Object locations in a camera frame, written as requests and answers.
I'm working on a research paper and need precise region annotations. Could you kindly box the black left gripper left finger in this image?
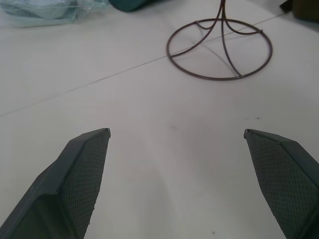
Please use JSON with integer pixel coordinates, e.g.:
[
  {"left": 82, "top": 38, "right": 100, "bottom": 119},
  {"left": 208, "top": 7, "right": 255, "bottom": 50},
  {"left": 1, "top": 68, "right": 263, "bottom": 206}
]
[{"left": 0, "top": 127, "right": 112, "bottom": 239}]

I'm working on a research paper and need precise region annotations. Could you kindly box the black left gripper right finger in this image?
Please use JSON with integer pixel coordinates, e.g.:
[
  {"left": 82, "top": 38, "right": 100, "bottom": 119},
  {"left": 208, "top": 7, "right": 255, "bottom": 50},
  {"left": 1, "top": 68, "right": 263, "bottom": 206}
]
[{"left": 243, "top": 128, "right": 319, "bottom": 239}]

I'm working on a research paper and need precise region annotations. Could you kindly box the dark teal object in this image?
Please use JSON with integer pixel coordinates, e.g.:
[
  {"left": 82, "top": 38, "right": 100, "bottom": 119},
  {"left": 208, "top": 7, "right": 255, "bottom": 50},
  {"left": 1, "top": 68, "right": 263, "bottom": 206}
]
[{"left": 108, "top": 0, "right": 155, "bottom": 12}]

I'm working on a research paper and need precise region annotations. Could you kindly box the clear plastic bag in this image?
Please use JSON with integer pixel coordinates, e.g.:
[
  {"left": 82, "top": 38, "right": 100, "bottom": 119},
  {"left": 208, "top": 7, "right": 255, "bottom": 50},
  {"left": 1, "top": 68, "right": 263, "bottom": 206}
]
[{"left": 0, "top": 0, "right": 110, "bottom": 25}]

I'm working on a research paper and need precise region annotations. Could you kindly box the dark olive object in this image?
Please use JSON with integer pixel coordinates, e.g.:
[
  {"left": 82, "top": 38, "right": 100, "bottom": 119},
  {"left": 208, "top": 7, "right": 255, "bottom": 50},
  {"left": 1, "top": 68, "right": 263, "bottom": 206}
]
[{"left": 279, "top": 0, "right": 319, "bottom": 20}]

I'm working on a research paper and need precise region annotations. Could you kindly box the brown wire stand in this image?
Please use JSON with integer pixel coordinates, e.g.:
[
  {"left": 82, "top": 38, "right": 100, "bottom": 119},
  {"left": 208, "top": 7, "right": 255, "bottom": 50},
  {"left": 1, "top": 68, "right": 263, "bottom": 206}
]
[{"left": 165, "top": 0, "right": 273, "bottom": 81}]

